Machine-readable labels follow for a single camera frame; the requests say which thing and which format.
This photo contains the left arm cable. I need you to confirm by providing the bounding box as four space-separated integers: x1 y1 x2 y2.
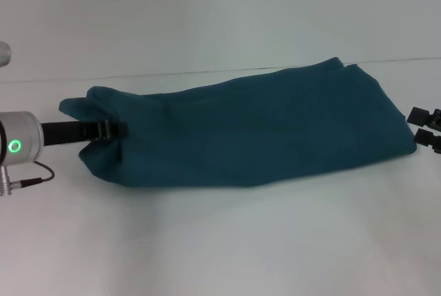
19 160 56 187

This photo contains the teal blue t-shirt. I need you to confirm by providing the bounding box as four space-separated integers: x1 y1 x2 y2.
58 56 418 189

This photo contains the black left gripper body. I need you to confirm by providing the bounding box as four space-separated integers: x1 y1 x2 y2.
39 120 111 147

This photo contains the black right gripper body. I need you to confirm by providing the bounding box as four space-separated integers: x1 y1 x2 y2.
425 108 441 155

